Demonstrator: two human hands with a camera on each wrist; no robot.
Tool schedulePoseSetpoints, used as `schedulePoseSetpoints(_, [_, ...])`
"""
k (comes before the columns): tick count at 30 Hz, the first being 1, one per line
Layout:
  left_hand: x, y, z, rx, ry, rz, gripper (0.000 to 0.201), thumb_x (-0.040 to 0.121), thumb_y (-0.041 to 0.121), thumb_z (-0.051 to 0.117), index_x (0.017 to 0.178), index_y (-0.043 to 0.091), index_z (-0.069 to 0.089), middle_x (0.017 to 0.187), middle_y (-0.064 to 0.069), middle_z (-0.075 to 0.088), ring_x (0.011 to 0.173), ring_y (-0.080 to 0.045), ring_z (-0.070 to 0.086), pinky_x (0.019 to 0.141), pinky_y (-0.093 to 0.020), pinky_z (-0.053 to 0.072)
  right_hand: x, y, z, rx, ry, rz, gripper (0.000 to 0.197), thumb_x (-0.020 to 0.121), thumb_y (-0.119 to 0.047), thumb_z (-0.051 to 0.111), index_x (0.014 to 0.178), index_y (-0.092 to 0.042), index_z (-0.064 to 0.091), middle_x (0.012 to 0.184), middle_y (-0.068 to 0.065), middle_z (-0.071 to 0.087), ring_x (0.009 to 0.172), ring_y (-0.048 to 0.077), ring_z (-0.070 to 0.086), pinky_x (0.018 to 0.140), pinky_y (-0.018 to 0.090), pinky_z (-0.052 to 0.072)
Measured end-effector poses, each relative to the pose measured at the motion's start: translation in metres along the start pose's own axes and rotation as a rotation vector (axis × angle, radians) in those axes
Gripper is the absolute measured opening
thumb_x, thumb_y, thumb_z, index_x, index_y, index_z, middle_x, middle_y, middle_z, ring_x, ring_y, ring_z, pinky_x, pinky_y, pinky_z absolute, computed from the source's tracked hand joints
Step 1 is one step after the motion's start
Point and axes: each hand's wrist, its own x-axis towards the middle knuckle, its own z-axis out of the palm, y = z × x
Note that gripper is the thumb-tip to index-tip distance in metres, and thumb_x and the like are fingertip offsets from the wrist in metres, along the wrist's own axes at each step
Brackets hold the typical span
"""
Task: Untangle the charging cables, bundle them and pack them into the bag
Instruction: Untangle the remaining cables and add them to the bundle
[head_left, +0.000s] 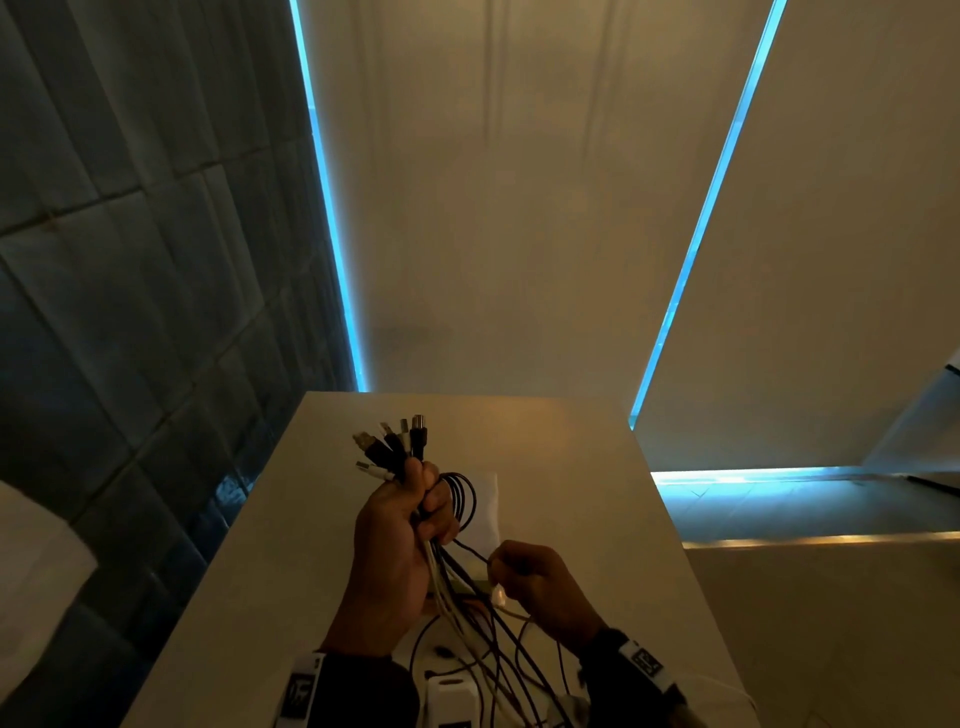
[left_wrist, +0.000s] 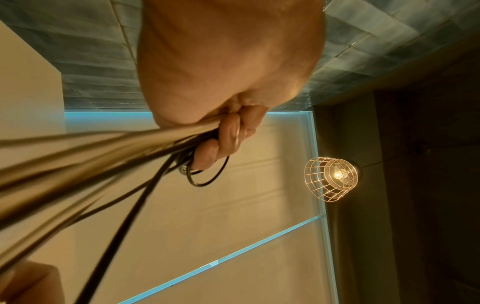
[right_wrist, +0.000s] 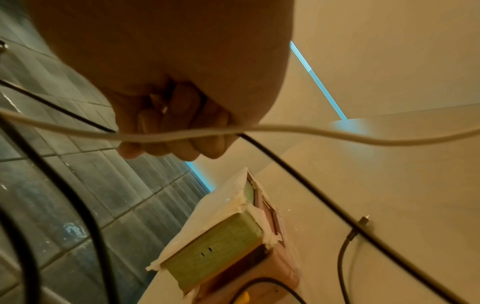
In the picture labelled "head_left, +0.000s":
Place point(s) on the person's left hand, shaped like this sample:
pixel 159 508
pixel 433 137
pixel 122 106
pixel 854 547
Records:
pixel 386 555

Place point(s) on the person's right hand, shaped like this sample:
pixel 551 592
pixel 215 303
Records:
pixel 547 585

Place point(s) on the white pillow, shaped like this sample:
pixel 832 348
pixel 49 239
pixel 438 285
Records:
pixel 37 577

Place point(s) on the black tripod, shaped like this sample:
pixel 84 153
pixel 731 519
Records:
pixel 937 484

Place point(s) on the window sill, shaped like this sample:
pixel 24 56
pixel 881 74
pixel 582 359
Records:
pixel 780 506

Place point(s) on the white table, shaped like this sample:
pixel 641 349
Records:
pixel 585 442

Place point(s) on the white plastic pouch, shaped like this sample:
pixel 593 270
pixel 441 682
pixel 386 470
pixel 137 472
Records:
pixel 487 510

